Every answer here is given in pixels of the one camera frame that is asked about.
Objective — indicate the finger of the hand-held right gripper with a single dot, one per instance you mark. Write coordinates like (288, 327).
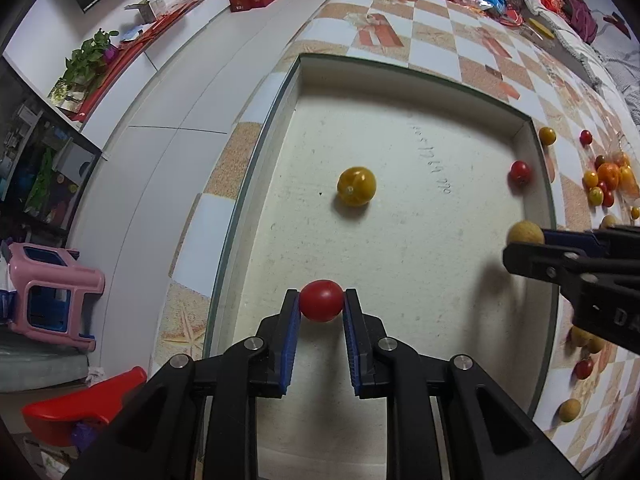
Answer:
(545, 262)
(575, 241)

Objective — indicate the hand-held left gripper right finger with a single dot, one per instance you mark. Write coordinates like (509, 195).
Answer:
(351, 345)

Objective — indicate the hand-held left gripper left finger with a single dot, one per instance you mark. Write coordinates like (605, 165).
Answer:
(292, 340)

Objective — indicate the tan longan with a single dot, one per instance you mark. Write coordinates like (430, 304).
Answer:
(608, 221)
(579, 336)
(596, 345)
(569, 410)
(524, 232)

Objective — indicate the red cherry tomato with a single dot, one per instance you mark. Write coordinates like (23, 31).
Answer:
(321, 300)
(520, 172)
(585, 137)
(583, 368)

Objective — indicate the white foam box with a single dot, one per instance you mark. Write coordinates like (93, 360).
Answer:
(410, 240)

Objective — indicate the pile of small tomatoes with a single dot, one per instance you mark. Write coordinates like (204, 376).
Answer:
(609, 177)

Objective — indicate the grey sofa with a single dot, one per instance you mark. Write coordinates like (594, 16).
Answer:
(610, 60)

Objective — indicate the checked tablecloth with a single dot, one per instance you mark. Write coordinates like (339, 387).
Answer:
(500, 55)

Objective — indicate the red plastic stool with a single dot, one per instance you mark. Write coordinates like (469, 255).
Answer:
(85, 405)

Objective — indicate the purple cloth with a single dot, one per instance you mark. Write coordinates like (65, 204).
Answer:
(584, 20)

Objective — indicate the pink plastic stool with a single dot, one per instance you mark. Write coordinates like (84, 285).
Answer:
(55, 280)

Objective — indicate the dark storage shelf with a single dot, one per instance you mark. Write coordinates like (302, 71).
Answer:
(40, 170)

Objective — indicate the red cabinet top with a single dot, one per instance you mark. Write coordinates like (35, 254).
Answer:
(125, 57)

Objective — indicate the green potted plant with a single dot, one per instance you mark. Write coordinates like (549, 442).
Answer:
(85, 60)

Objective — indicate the white carton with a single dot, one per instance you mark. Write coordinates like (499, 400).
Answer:
(150, 7)

